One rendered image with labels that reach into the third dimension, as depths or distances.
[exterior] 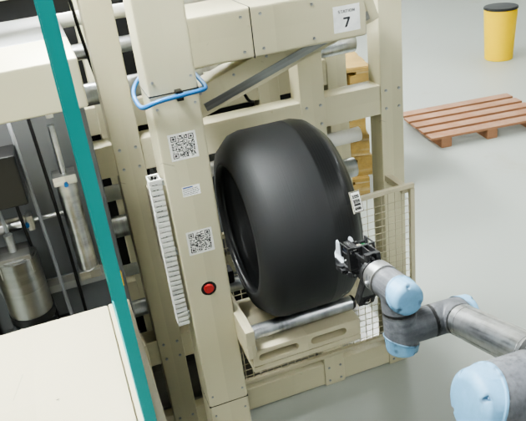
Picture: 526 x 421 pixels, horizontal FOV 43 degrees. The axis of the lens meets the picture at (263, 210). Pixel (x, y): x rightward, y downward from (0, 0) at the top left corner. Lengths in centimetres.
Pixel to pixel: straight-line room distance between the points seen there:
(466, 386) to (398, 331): 36
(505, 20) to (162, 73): 638
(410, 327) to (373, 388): 166
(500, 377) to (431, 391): 199
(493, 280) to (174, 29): 265
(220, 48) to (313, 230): 62
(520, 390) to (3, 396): 95
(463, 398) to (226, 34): 125
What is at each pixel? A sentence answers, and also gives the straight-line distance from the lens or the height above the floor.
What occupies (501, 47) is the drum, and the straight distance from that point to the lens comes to 790.
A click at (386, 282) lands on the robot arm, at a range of 146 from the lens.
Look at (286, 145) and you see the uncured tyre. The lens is 183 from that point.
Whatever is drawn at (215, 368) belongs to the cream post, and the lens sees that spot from 213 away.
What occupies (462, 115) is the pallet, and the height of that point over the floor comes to 10.
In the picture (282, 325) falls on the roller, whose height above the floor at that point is 91.
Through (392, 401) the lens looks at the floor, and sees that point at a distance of 308.
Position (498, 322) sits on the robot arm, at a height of 128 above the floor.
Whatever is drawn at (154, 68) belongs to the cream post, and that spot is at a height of 173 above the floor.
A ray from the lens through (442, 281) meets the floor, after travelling 384.
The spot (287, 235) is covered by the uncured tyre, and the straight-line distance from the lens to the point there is 174.
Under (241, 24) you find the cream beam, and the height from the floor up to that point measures 174.
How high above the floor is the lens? 212
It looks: 27 degrees down
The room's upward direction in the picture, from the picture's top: 7 degrees counter-clockwise
